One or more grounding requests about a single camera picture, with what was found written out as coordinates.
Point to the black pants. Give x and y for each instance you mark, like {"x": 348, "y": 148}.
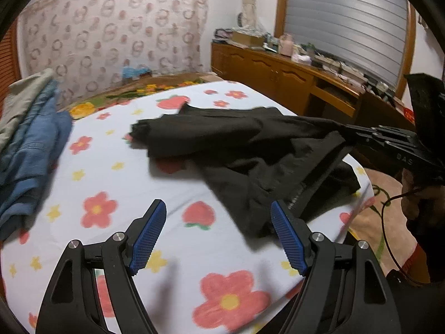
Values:
{"x": 243, "y": 139}

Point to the wooden cabinet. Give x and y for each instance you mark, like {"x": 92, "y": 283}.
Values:
{"x": 271, "y": 73}

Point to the white floral bed sheet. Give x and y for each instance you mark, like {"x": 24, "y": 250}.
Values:
{"x": 139, "y": 181}

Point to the patterned pouch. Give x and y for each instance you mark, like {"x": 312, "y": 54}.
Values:
{"x": 222, "y": 34}

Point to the wooden louvered wardrobe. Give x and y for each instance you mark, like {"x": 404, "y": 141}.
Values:
{"x": 12, "y": 69}

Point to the cardboard box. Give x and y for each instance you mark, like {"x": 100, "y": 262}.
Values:
{"x": 247, "y": 38}

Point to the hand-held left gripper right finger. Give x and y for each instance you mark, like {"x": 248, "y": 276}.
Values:
{"x": 288, "y": 240}

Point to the person's dark clothing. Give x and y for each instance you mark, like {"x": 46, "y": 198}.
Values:
{"x": 417, "y": 306}

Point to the grey window blind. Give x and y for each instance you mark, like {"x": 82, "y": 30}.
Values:
{"x": 347, "y": 24}

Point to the light blue folded jeans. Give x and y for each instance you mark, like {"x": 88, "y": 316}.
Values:
{"x": 41, "y": 118}

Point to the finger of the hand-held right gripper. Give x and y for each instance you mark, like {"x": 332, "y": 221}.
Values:
{"x": 382, "y": 145}
{"x": 375, "y": 131}

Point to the pink container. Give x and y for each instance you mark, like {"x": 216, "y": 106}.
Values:
{"x": 285, "y": 45}

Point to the blue plush toy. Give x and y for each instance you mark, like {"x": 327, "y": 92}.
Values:
{"x": 134, "y": 71}

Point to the person's right hand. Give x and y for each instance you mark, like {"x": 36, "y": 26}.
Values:
{"x": 415, "y": 201}

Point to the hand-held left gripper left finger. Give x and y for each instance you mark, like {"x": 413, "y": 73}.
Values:
{"x": 149, "y": 236}

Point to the grey folded pants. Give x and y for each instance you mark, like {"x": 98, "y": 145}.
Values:
{"x": 24, "y": 90}

